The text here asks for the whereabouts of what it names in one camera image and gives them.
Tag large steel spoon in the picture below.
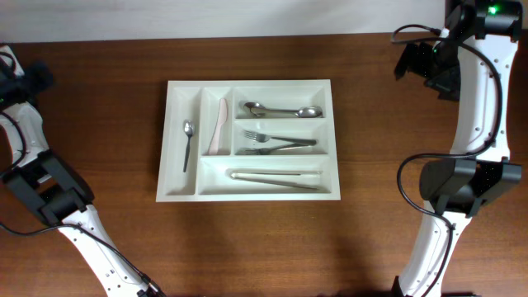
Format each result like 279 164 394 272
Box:
243 101 298 117
249 106 324 119

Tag steel fork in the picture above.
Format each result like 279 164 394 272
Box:
237 144 307 155
243 130 318 146

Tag steel tongs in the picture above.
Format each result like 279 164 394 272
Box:
226 169 321 191

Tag pink plastic knife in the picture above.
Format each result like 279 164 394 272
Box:
207 98 228 155

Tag small steel spoon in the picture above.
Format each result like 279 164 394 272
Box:
182 120 196 172

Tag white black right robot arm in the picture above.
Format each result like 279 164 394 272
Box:
391 1 523 296

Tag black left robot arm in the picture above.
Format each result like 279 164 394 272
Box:
1 45 164 296

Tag white plastic cutlery tray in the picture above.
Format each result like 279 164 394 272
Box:
156 79 341 202

